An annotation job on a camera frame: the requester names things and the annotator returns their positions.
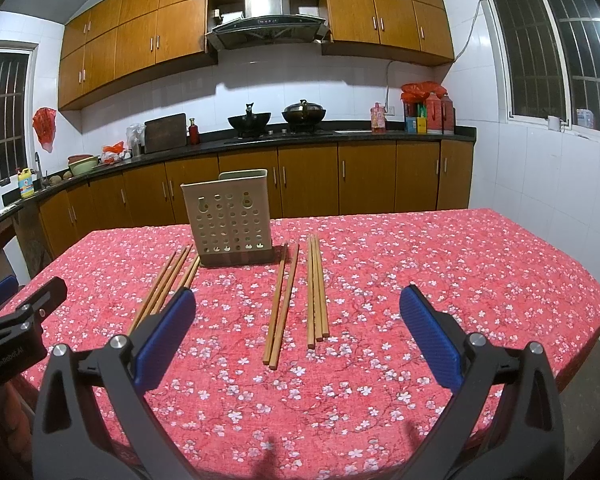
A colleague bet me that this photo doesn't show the yellow detergent bottle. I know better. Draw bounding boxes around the yellow detergent bottle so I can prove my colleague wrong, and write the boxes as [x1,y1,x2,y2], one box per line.
[17,168,35,200]

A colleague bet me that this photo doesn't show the sink faucet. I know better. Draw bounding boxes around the sink faucet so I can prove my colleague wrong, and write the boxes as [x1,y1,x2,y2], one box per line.
[34,152,48,190]

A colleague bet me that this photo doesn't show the wooden chopstick group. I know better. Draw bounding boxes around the wooden chopstick group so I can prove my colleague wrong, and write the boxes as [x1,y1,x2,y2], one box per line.
[178,256,200,288]
[132,245,192,328]
[151,253,199,319]

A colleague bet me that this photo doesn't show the black countertop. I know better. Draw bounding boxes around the black countertop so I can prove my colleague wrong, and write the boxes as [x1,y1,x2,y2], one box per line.
[0,125,478,223]

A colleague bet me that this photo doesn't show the green bowl on counter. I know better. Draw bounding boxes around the green bowl on counter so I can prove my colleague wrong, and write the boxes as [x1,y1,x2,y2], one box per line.
[69,155,99,177]

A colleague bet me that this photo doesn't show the orange bag on counter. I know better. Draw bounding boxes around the orange bag on counter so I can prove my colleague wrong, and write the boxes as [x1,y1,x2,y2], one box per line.
[100,141,129,165]

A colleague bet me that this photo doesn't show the clear plastic bag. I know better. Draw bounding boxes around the clear plastic bag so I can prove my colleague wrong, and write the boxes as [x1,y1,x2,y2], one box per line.
[126,124,145,157]

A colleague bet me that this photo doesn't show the beige perforated utensil holder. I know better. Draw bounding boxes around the beige perforated utensil holder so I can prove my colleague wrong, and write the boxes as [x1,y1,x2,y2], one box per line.
[181,169,275,268]

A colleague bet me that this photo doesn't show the dark cutting board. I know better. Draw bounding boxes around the dark cutting board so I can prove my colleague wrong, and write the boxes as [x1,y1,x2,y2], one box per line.
[145,113,187,154]

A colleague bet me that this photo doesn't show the left barred window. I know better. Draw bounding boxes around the left barred window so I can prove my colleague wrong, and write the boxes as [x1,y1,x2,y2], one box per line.
[0,49,30,183]

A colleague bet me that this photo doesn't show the barred window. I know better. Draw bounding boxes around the barred window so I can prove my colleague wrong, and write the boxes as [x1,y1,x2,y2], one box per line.
[0,49,30,183]
[486,0,600,132]

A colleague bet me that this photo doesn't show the wooden chopstick right trio middle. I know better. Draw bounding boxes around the wooden chopstick right trio middle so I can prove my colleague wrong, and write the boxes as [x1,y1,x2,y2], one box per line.
[310,235,323,344]

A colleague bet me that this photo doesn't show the wooden chopstick trio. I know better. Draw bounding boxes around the wooden chopstick trio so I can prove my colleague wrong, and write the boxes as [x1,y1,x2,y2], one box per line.
[306,235,315,349]
[314,236,329,340]
[310,235,323,344]

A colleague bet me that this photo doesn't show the red floral tablecloth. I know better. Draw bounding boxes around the red floral tablecloth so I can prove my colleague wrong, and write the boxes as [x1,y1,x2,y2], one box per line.
[0,207,600,480]

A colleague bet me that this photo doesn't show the wooden chopstick middle pair right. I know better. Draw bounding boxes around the wooden chopstick middle pair right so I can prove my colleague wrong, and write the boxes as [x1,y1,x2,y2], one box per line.
[268,244,300,370]

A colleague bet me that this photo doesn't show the wooden chopstick pair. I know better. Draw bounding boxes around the wooden chopstick pair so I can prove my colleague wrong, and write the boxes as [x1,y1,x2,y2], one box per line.
[268,244,300,370]
[262,244,288,365]

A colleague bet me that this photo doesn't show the small red bottle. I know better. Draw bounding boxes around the small red bottle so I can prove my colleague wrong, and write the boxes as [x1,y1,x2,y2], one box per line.
[188,118,200,145]

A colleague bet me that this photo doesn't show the wooden chopstick right trio left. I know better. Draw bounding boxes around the wooden chopstick right trio left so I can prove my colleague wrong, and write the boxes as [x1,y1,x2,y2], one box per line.
[306,235,315,349]

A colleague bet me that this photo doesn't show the wooden chopstick middle pair left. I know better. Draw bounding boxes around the wooden chopstick middle pair left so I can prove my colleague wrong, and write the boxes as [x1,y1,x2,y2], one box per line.
[262,244,288,365]

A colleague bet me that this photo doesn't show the black wok left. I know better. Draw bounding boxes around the black wok left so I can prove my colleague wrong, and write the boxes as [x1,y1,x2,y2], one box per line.
[227,103,271,139]

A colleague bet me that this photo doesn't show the wooden upper cabinets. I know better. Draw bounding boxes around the wooden upper cabinets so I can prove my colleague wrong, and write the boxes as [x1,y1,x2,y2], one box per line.
[58,0,454,110]

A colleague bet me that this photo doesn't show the wooden cabinets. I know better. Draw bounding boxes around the wooden cabinets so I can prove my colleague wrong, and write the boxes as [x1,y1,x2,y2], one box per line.
[38,139,474,257]
[58,0,454,110]

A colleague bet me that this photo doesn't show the wooden lower cabinets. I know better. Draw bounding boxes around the wooden lower cabinets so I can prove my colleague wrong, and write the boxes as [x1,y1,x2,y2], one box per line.
[38,139,474,257]

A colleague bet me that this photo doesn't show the black wok with lid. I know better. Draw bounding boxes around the black wok with lid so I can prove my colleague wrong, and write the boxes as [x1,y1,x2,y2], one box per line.
[282,100,326,133]

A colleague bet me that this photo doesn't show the red oil bottles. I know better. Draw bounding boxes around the red oil bottles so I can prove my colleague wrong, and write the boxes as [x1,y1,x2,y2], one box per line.
[425,92,455,136]

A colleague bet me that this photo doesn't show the pink packet on counter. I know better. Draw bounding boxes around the pink packet on counter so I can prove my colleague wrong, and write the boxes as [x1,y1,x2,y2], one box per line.
[370,102,386,133]

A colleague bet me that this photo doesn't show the red plastic bag on bottles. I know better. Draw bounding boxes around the red plastic bag on bottles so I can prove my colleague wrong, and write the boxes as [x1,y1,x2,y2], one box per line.
[401,80,448,104]

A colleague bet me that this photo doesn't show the steel range hood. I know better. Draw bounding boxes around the steel range hood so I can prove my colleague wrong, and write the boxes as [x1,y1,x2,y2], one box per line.
[207,0,329,51]

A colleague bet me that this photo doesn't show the right barred window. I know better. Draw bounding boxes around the right barred window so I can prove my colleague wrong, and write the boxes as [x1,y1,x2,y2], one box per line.
[486,0,600,132]

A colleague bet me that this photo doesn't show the red bag on wall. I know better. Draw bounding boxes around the red bag on wall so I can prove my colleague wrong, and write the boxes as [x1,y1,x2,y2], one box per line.
[32,106,57,153]

